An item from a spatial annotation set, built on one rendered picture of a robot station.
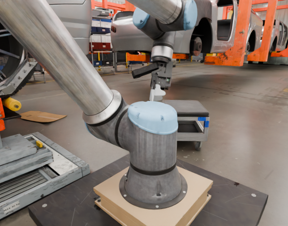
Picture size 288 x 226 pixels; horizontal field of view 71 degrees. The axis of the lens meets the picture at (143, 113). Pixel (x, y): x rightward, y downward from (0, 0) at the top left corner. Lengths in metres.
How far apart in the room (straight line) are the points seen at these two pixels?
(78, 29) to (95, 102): 1.39
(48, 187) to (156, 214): 0.83
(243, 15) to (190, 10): 3.36
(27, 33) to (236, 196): 0.80
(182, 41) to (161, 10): 2.75
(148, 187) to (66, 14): 1.59
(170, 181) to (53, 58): 0.47
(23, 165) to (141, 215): 0.96
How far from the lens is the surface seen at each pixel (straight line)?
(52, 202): 0.82
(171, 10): 0.66
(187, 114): 1.60
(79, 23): 1.97
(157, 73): 0.83
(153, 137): 0.55
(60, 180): 1.35
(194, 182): 0.74
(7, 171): 1.41
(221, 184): 0.88
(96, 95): 0.60
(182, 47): 3.38
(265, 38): 5.90
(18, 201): 1.29
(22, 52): 1.37
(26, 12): 0.52
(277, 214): 1.33
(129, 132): 0.59
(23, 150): 1.42
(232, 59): 4.05
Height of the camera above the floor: 0.80
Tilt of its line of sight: 18 degrees down
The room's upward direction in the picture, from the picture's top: straight up
